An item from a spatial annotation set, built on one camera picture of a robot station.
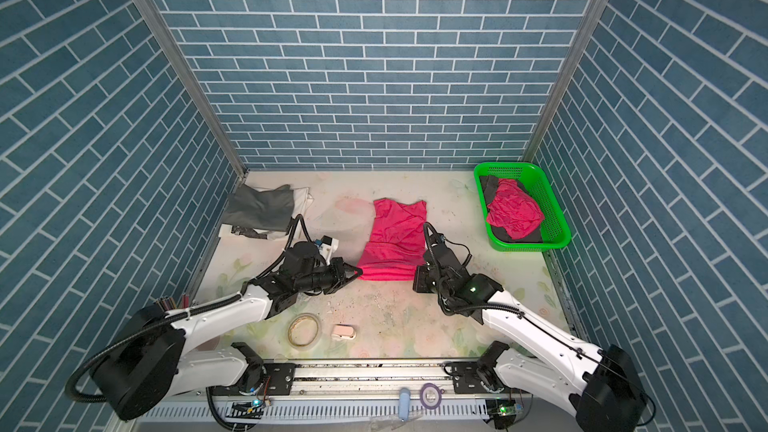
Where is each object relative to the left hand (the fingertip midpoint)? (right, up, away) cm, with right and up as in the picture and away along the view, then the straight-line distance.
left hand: (363, 273), depth 80 cm
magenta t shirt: (+9, +5, +18) cm, 21 cm away
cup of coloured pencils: (-46, -5, -10) cm, 47 cm away
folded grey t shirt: (-36, +17, +24) cm, 46 cm away
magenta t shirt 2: (+49, +16, +19) cm, 55 cm away
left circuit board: (-26, -31, -9) cm, 42 cm away
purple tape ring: (+19, -27, -8) cm, 34 cm away
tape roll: (-17, -16, +2) cm, 24 cm away
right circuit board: (+34, -30, -10) cm, 47 cm away
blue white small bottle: (+11, -27, -12) cm, 32 cm away
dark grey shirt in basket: (+42, +25, +25) cm, 55 cm away
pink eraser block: (-5, -15, -1) cm, 16 cm away
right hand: (+13, +1, 0) cm, 13 cm away
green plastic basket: (+61, +9, +16) cm, 64 cm away
